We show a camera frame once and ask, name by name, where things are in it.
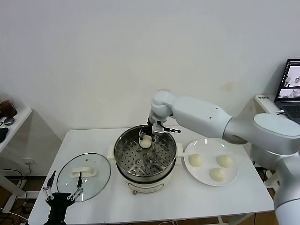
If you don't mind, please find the stainless steel steamer basket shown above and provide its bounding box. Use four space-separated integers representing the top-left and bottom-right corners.
114 126 177 182

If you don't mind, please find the white side desk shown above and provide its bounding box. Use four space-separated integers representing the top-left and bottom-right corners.
255 94 285 115
0 107 33 200

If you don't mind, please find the brown glass jar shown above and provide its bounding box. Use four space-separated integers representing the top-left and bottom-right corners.
0 93 18 119

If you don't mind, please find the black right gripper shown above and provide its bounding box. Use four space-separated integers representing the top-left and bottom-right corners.
138 117 158 143

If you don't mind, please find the grey open laptop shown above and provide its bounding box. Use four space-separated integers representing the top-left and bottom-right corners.
274 58 300 124

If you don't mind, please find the white round plate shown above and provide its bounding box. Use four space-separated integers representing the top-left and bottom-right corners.
184 140 240 187

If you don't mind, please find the white steamed baozi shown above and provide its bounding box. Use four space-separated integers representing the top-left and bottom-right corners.
216 155 234 168
139 135 152 149
209 167 227 182
188 154 204 168

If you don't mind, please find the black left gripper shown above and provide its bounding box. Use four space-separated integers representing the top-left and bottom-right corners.
43 170 84 225

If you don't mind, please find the black floor cable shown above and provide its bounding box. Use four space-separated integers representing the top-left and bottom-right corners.
0 169 24 188

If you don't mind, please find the glass pot lid cream handle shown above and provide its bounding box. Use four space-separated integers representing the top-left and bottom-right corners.
57 153 112 203

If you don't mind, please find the cream electric pot base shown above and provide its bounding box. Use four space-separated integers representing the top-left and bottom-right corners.
107 143 184 195

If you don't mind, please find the black object on desk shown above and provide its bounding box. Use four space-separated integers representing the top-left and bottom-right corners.
0 127 9 144

